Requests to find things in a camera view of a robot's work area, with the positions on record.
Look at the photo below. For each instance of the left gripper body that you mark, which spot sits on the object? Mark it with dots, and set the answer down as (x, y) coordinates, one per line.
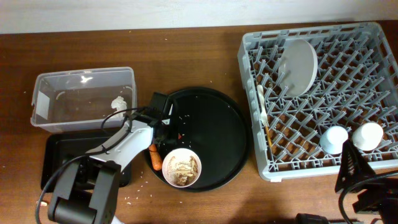
(170, 134)

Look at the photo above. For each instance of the orange carrot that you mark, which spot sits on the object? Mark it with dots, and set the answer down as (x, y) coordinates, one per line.
(155, 157)

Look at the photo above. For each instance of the white cup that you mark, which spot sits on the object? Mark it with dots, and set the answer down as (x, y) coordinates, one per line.
(368, 136)

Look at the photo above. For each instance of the blue cup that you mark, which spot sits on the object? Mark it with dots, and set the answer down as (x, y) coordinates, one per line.
(333, 138)

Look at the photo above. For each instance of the white bowl with food scraps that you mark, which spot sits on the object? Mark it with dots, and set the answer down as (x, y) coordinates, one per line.
(181, 168)

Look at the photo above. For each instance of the white tissue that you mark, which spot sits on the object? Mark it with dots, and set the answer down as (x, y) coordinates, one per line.
(119, 104)

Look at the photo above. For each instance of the wooden chopstick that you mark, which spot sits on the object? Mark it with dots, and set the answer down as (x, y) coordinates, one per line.
(268, 136)

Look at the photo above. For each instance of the white plastic fork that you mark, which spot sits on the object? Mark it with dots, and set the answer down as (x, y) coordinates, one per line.
(260, 92)

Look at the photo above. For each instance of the grey plate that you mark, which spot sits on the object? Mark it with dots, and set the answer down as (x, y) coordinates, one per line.
(299, 65)

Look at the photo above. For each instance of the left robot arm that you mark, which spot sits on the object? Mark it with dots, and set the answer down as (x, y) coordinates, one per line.
(141, 128)

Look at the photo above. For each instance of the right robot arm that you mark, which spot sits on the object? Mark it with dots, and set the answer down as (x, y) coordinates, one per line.
(377, 193)

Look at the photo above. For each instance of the grey dishwasher rack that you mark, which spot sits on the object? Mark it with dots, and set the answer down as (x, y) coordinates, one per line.
(356, 83)

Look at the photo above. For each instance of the round black tray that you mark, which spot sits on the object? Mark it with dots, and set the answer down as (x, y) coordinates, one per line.
(211, 125)

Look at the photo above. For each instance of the clear plastic bin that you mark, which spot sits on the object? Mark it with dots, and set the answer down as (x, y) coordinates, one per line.
(78, 100)

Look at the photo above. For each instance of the black rectangular tray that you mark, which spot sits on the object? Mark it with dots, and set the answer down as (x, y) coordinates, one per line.
(65, 146)

